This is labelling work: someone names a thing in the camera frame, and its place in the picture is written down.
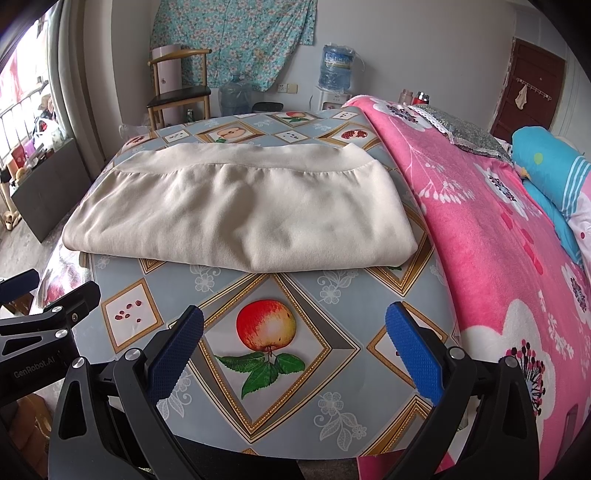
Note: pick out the wooden chair with dark seat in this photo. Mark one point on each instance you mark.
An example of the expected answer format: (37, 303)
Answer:
(180, 96)

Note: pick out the silver lace-edged cushion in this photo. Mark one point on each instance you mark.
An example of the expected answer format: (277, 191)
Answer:
(457, 129)

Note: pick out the white water dispenser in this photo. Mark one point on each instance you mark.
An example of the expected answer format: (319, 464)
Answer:
(333, 99)

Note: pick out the dark grey cabinet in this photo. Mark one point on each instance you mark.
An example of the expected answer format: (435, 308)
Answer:
(46, 194)

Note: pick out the brown cardboard box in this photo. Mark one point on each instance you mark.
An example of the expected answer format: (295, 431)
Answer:
(25, 417)

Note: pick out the wall socket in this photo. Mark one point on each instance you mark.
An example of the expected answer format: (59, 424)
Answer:
(287, 87)

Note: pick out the brown door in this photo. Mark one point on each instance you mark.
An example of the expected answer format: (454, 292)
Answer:
(531, 64)

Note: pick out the beige hanging cloth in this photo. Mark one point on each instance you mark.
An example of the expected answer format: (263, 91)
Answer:
(521, 98)

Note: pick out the grey curtain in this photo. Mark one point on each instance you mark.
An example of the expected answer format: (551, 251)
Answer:
(81, 92)

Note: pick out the white plastic bag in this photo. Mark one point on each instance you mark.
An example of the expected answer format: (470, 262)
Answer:
(131, 130)

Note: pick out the blue plush pillow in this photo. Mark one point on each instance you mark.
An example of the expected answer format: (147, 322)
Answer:
(545, 161)

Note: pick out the fruit print tablecloth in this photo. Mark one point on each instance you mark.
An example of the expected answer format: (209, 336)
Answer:
(323, 323)

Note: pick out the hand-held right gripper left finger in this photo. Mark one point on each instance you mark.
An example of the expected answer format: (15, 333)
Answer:
(178, 355)

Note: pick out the clear empty water jug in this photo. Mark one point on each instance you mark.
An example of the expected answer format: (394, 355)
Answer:
(235, 99)

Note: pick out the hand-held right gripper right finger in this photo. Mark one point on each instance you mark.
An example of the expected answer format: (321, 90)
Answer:
(415, 355)

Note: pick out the red thermos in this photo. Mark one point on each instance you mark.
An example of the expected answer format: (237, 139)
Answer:
(420, 98)

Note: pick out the teal floral wall cloth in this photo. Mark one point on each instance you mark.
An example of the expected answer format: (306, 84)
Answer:
(231, 37)

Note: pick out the pink bottle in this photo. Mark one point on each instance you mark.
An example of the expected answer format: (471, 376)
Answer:
(406, 97)

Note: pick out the pile of household clutter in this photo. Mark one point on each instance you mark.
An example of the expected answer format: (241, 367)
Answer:
(32, 143)

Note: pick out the cream zip-neck sweatshirt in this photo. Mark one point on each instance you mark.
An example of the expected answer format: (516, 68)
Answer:
(240, 207)

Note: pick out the pink floral blanket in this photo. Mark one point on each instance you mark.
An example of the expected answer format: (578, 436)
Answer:
(485, 258)

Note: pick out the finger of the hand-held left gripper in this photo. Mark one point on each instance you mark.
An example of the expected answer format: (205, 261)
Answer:
(69, 309)
(18, 280)

